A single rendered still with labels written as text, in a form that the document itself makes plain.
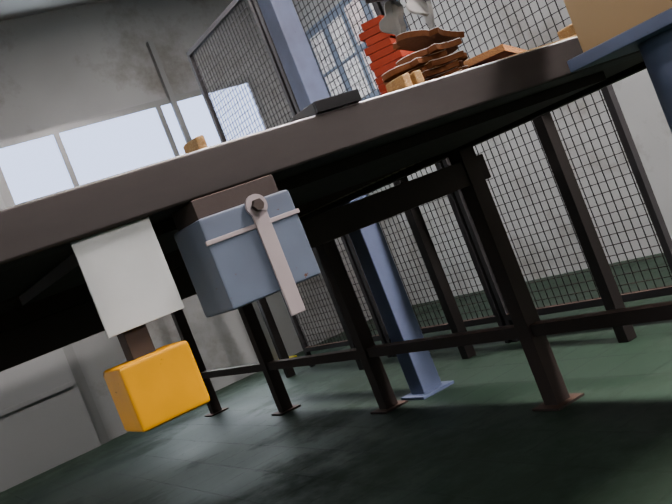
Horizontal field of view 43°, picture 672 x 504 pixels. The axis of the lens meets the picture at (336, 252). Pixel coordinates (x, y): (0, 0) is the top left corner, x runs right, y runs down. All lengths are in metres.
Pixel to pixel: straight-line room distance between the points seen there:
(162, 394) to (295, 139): 0.38
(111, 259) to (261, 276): 0.18
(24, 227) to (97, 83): 5.68
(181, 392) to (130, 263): 0.17
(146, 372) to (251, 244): 0.21
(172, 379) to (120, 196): 0.23
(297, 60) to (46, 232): 2.64
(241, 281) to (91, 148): 5.46
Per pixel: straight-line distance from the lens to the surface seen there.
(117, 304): 1.05
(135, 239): 1.07
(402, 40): 1.64
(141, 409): 1.02
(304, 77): 3.58
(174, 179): 1.09
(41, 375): 6.14
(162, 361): 1.03
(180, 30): 7.05
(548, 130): 3.23
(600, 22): 1.40
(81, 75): 6.68
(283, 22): 3.63
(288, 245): 1.11
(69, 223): 1.04
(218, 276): 1.07
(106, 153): 6.51
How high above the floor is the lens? 0.75
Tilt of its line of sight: 1 degrees down
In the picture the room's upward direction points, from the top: 21 degrees counter-clockwise
